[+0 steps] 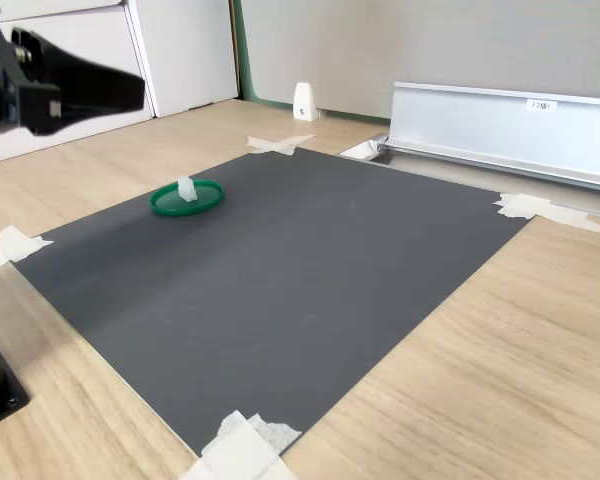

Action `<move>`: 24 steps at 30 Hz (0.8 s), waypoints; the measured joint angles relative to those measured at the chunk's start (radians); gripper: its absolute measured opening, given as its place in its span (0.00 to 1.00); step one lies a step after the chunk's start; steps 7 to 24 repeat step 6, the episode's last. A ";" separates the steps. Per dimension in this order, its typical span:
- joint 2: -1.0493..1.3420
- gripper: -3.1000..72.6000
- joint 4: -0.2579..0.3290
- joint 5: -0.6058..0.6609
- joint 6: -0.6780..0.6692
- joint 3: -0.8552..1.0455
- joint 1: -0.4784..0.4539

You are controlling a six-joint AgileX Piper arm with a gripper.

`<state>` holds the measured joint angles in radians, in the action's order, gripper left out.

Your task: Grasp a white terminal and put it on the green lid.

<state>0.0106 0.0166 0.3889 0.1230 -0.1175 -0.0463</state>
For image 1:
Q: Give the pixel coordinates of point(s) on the small white plastic terminal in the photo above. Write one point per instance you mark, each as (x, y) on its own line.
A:
(186, 190)

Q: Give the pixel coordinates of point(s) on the round green lid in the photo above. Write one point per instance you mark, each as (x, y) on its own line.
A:
(207, 199)

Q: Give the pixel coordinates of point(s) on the white cabinet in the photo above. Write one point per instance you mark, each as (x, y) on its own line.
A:
(180, 50)

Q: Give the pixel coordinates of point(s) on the white tape cross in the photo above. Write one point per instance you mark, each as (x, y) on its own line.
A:
(540, 209)
(279, 144)
(240, 450)
(15, 246)

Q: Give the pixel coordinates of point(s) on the small white partition foot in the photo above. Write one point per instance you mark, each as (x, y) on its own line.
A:
(303, 102)

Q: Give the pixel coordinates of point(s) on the dark grey mat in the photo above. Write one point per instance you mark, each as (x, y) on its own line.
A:
(280, 280)

